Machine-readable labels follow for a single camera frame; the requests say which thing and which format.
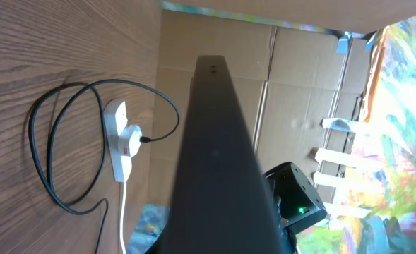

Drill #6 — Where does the black USB charging cable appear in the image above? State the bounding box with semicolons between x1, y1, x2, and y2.
28;78;181;254

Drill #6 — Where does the white charger plug adapter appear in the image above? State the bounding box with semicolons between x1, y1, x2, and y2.
118;124;142;157

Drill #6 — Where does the white power strip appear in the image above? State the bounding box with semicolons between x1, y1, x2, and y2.
103;99;132;182

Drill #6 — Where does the Samsung Galaxy smartphone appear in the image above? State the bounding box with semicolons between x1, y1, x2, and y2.
156;56;293;254

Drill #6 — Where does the white power strip cord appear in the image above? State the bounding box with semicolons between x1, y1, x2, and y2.
118;180;128;254

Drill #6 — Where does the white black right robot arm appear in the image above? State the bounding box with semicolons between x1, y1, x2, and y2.
263;162;327;253

